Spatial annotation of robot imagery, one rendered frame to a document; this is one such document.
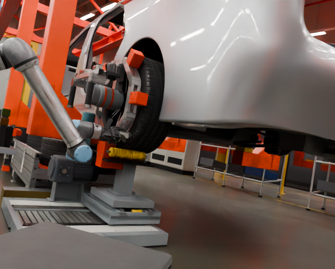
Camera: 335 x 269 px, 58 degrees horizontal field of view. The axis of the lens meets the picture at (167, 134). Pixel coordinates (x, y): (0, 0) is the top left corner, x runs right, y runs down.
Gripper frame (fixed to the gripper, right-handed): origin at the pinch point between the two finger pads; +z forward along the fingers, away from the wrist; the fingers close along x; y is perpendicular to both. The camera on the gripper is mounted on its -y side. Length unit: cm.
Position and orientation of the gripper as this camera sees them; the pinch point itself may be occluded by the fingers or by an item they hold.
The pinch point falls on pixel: (129, 134)
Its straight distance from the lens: 187.0
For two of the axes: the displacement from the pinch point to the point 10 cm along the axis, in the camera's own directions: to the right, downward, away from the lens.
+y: 2.8, 7.4, -6.1
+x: 5.1, -6.5, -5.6
